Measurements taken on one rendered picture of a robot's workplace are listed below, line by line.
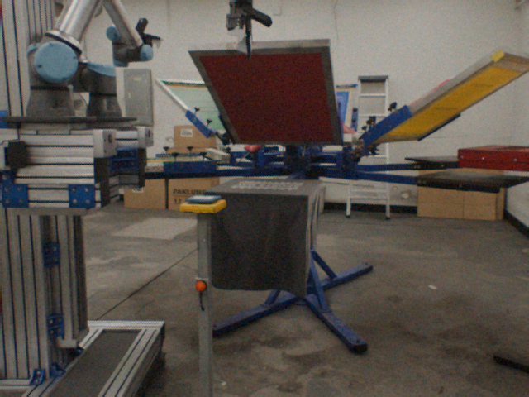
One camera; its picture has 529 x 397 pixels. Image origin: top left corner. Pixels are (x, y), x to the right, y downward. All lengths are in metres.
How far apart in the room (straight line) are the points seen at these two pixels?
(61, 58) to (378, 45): 5.31
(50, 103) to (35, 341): 0.96
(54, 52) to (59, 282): 0.95
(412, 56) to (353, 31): 0.81
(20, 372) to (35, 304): 0.28
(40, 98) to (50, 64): 0.18
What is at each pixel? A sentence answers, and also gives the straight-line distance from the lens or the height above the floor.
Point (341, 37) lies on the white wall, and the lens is 6.64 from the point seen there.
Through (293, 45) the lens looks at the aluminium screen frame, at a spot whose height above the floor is 1.53.
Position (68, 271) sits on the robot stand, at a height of 0.65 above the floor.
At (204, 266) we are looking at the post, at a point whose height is 0.72.
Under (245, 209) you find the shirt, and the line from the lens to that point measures 2.02.
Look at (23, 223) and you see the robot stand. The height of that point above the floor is 0.85.
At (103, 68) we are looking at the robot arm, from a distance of 2.27.
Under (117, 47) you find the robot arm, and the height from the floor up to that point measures 1.59.
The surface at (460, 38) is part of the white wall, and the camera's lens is 6.67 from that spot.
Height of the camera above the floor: 1.26
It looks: 8 degrees down
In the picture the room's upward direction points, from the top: straight up
